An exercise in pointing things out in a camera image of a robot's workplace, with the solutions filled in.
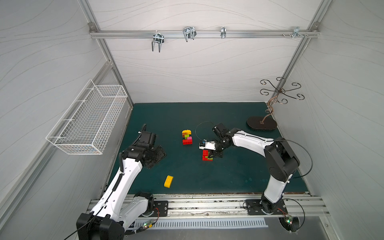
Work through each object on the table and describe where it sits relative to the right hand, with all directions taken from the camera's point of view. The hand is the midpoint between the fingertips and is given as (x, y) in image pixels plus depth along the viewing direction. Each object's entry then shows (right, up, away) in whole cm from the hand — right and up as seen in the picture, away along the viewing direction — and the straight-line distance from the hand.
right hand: (210, 151), depth 91 cm
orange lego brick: (-17, +10, +8) cm, 21 cm away
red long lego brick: (-3, -4, -3) cm, 6 cm away
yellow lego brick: (-25, -14, -11) cm, 30 cm away
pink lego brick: (-14, +7, +7) cm, 17 cm away
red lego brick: (-15, +5, +5) cm, 17 cm away
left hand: (-28, 0, -13) cm, 30 cm away
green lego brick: (0, -4, -3) cm, 5 cm away
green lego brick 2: (-16, +8, +7) cm, 19 cm away
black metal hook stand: (+41, +17, +13) cm, 46 cm away
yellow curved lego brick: (-15, +12, +10) cm, 22 cm away
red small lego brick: (-4, 0, -5) cm, 7 cm away
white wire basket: (-61, +17, -22) cm, 67 cm away
